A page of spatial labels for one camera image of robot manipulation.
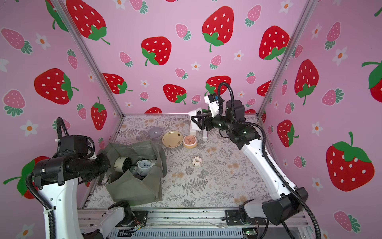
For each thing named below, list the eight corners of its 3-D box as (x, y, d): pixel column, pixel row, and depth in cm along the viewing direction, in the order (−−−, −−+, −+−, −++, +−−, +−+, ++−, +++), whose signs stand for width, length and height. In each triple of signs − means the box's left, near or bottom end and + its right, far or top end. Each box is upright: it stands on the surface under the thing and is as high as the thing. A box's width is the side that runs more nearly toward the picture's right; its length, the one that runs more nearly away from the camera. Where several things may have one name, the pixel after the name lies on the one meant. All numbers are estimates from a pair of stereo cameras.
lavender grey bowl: (147, 141, 107) (145, 136, 102) (150, 130, 113) (148, 126, 109) (162, 141, 107) (161, 136, 102) (164, 130, 113) (163, 126, 109)
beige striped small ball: (196, 168, 93) (196, 166, 91) (190, 161, 97) (190, 158, 94) (204, 163, 96) (204, 160, 93) (198, 156, 99) (198, 153, 96)
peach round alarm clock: (182, 148, 103) (182, 145, 101) (183, 137, 109) (183, 135, 106) (197, 148, 103) (197, 145, 101) (197, 137, 109) (197, 135, 106)
